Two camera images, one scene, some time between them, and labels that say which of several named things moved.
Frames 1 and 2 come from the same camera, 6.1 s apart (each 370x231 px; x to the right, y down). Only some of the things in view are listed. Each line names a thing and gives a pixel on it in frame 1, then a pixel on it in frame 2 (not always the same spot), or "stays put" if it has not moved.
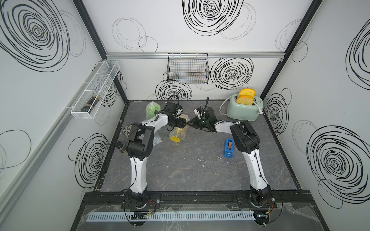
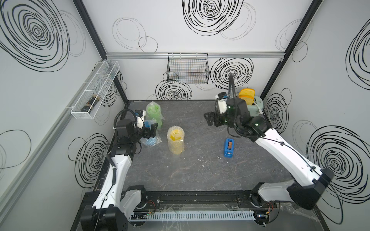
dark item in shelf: x=90 y=104 stays put
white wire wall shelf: x=88 y=104 stays put
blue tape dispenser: x=229 y=147 stays put
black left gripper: x=180 y=123 -> x=151 y=131
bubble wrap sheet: x=181 y=133 -> x=176 y=139
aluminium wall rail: x=195 y=54 stays put
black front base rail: x=193 y=200 stays put
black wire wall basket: x=188 y=68 stays put
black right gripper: x=195 y=121 -> x=217 y=122
